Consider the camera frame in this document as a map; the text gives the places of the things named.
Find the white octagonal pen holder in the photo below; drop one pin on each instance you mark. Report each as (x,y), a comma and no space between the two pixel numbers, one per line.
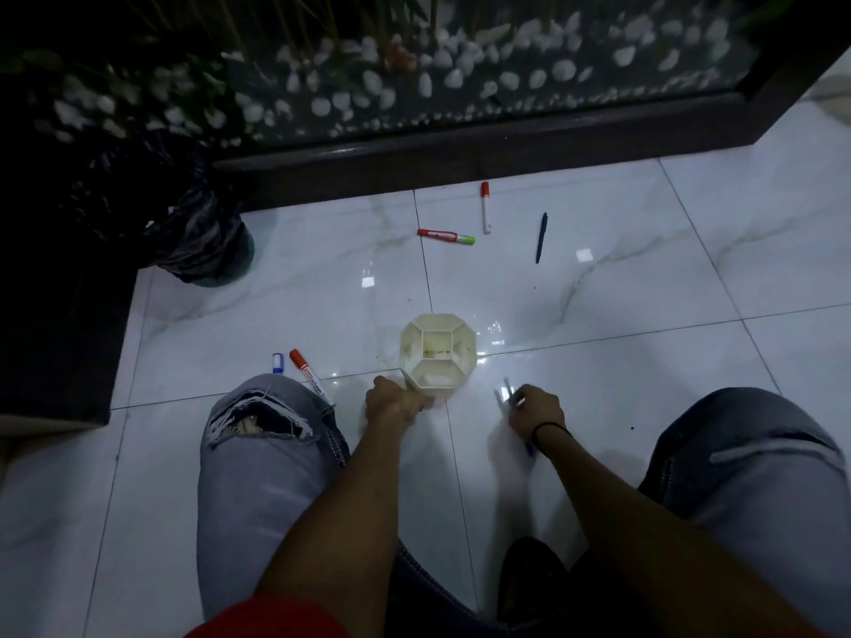
(439,355)

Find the red marker with green cap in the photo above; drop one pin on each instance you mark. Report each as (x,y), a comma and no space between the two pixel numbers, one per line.
(445,236)

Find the person's right hand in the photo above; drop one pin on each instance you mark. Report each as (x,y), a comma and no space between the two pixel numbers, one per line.
(540,413)

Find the marker with blue cap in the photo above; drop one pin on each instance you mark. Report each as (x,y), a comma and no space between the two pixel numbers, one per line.
(278,363)

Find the person's right forearm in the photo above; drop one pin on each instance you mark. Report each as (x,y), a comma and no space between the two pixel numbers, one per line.
(655,534)

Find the person's left leg grey jeans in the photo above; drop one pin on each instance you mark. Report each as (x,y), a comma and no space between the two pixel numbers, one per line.
(266,485)

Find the dark green plants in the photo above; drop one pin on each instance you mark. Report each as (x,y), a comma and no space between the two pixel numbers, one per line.
(126,66)

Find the dark cabinet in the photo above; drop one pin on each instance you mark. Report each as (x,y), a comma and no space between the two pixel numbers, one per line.
(63,338)

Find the dark blue pen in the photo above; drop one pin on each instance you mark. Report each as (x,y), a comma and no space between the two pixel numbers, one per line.
(541,237)

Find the person's right fingers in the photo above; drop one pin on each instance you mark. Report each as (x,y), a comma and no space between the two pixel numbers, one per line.
(519,406)

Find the dark wooden planter frame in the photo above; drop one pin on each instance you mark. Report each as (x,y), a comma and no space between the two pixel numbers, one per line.
(505,142)

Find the person's left fingers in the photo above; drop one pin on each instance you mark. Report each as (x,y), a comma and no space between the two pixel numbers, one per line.
(419,403)

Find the person's leg grey jeans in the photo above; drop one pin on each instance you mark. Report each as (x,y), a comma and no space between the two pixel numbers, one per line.
(758,471)
(266,485)

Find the person's right leg grey jeans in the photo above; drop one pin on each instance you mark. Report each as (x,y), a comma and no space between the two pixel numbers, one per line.
(758,471)

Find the person's red shirt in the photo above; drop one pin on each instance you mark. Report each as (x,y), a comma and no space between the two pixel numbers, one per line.
(266,621)

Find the white marker with red cap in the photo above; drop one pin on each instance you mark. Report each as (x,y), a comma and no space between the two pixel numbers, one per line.
(486,207)
(310,377)

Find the black wristband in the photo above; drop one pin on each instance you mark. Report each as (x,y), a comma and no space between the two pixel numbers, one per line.
(550,428)

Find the bin with black trash bag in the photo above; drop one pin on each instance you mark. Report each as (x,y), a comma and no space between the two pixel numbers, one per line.
(179,212)

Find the person's left hand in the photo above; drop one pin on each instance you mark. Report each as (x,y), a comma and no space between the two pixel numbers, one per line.
(391,399)

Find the person's left forearm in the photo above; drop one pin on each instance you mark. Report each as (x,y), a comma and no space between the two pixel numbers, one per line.
(336,518)

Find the bed of white pebbles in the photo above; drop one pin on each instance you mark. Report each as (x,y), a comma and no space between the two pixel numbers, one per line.
(465,66)

